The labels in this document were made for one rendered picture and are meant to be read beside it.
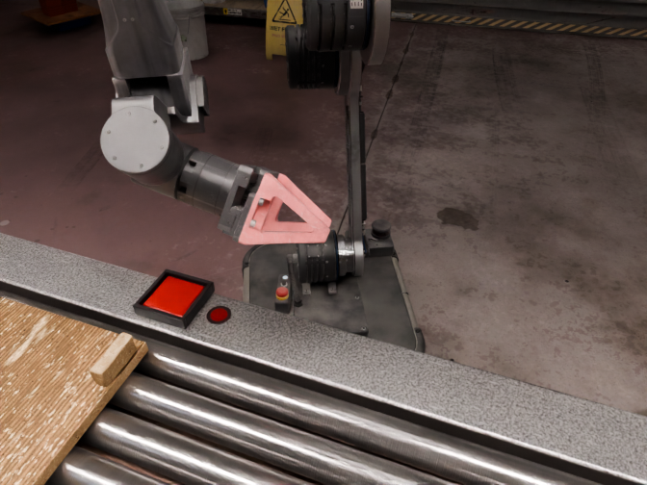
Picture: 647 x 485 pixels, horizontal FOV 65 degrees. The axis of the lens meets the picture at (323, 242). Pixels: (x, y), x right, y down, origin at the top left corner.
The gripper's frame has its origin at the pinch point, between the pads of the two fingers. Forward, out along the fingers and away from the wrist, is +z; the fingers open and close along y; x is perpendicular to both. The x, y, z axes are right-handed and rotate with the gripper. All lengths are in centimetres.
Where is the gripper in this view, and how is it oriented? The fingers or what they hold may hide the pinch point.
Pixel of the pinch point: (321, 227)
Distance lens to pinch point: 52.7
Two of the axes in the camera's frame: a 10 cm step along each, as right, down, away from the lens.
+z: 9.3, 3.7, 0.2
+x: 3.7, -9.2, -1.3
